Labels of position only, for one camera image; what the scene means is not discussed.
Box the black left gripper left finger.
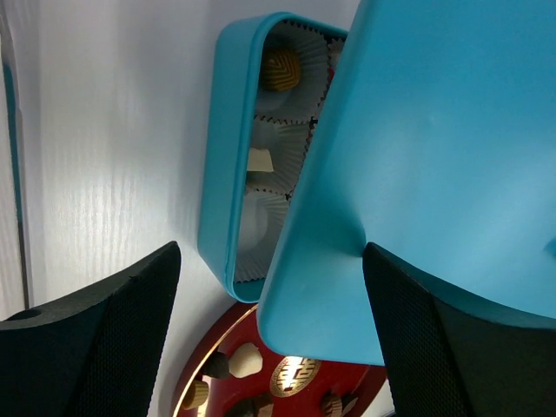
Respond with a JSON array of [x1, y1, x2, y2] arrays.
[[1, 242, 181, 416]]

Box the teal tin lid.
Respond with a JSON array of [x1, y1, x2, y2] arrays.
[[257, 1, 555, 365]]

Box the tan round chocolate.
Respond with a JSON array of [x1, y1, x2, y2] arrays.
[[259, 47, 301, 92]]

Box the teal square tin box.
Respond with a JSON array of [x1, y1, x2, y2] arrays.
[[197, 12, 348, 303]]

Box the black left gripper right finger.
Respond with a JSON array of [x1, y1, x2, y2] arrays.
[[362, 243, 555, 416]]

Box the silver metal tongs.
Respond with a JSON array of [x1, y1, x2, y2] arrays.
[[1, 1, 30, 309]]

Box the white heart chocolate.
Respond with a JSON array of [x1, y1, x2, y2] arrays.
[[228, 342, 263, 379]]

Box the red round lacquer plate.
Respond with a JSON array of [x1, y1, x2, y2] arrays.
[[170, 302, 395, 416]]

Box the tan fluted cup chocolate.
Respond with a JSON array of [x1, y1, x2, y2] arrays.
[[181, 380, 209, 410]]

